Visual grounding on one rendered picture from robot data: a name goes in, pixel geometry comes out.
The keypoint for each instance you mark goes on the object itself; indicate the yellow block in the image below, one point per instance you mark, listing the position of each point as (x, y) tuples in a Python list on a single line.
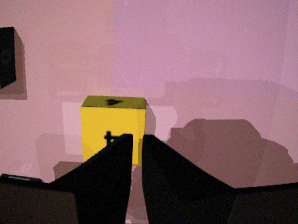
[(104, 118)]

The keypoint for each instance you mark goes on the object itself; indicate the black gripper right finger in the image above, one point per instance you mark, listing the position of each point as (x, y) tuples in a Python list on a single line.
[(178, 192)]

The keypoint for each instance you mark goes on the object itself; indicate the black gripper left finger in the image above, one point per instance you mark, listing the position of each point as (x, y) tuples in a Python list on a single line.
[(97, 192)]

